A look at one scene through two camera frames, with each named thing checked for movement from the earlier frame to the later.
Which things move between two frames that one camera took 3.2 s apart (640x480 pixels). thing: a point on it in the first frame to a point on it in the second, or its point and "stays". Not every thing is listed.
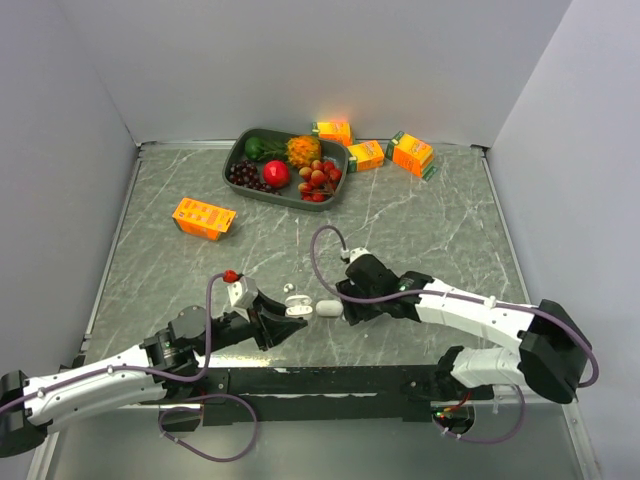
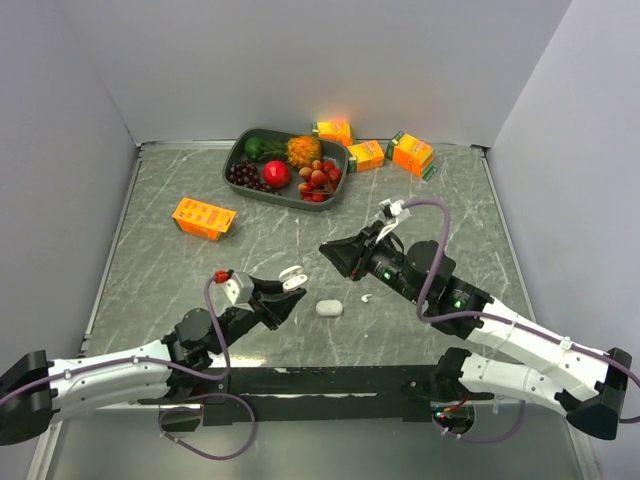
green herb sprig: x=274 y=149 stays
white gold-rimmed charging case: x=298 y=305 to x=292 y=277
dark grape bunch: x=246 y=173 stays
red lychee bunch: x=318 y=182 stays
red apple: x=276 y=173 stays
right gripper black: x=357 y=312 to x=352 y=255
